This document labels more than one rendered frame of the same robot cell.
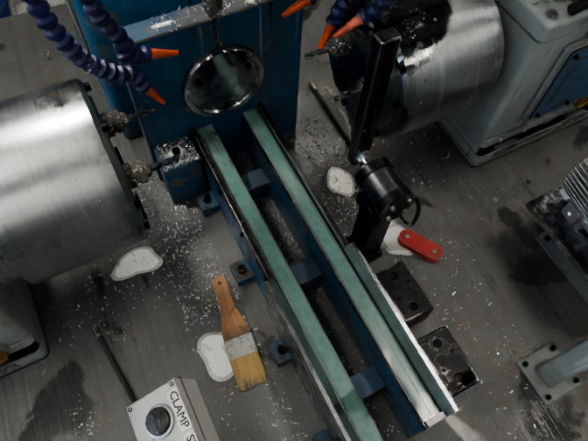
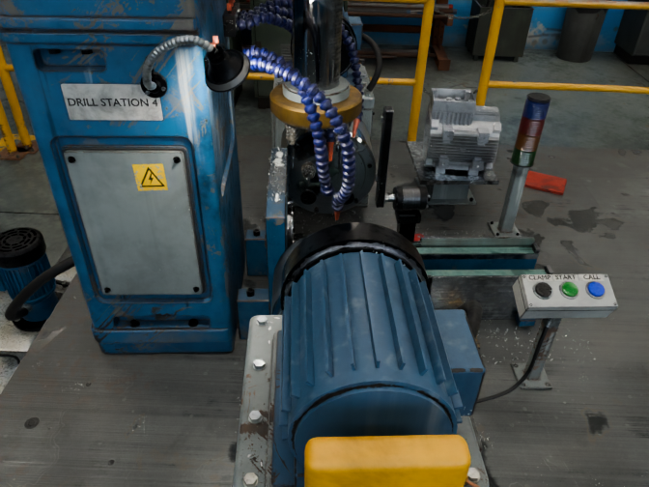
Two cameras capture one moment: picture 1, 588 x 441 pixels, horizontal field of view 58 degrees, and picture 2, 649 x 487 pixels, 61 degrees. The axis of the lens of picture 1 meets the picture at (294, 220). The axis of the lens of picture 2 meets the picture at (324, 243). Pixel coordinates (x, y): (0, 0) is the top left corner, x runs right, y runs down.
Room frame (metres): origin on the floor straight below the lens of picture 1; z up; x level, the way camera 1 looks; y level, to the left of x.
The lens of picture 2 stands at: (0.08, 1.01, 1.73)
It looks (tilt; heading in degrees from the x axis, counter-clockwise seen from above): 36 degrees down; 298
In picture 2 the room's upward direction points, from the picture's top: 2 degrees clockwise
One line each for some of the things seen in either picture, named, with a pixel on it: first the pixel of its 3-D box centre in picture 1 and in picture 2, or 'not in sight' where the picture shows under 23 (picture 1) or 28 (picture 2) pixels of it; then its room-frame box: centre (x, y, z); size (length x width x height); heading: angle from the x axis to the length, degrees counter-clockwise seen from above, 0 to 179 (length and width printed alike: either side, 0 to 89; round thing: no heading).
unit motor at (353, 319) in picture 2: not in sight; (387, 431); (0.19, 0.62, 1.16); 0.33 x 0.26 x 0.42; 121
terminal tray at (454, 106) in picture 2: not in sight; (451, 106); (0.48, -0.53, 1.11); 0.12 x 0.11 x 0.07; 23
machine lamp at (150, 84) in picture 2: not in sight; (190, 70); (0.62, 0.41, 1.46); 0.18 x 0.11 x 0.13; 31
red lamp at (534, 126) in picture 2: not in sight; (531, 124); (0.24, -0.45, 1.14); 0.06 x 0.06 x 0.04
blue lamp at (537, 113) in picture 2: not in sight; (536, 107); (0.24, -0.45, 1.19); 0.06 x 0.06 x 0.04
